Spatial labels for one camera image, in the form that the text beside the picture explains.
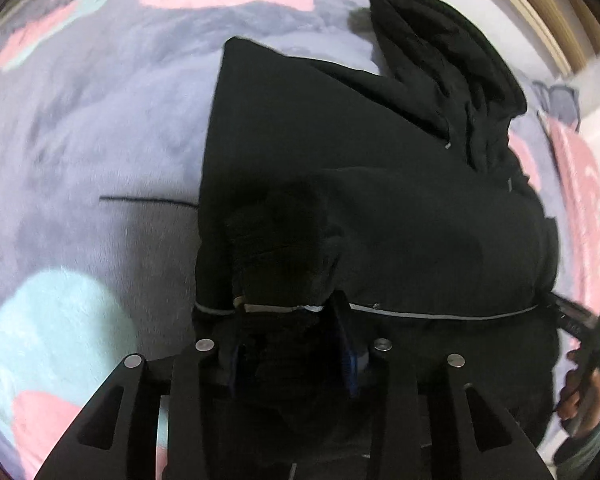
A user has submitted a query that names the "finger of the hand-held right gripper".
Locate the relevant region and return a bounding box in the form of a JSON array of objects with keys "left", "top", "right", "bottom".
[{"left": 550, "top": 294, "right": 600, "bottom": 337}]

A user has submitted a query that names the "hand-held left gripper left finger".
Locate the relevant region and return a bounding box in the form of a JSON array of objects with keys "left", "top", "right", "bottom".
[{"left": 32, "top": 337, "right": 242, "bottom": 480}]

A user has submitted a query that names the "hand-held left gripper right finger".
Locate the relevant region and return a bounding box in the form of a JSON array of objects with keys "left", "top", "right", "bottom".
[{"left": 327, "top": 292, "right": 556, "bottom": 480}]

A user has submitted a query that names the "black jacket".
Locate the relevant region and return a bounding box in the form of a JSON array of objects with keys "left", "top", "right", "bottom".
[{"left": 192, "top": 0, "right": 563, "bottom": 480}]

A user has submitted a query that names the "person's right forearm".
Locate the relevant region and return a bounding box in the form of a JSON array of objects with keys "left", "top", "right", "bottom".
[{"left": 552, "top": 414, "right": 600, "bottom": 468}]

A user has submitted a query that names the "person's right hand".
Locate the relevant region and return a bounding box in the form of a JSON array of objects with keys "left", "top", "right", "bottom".
[{"left": 556, "top": 347, "right": 600, "bottom": 436}]

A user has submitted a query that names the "grey blanket with pink print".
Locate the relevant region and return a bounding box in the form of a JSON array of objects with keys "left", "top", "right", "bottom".
[{"left": 0, "top": 0, "right": 600, "bottom": 480}]

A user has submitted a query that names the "beige pleated curtain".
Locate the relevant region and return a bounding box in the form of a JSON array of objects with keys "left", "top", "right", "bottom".
[{"left": 472, "top": 0, "right": 600, "bottom": 80}]

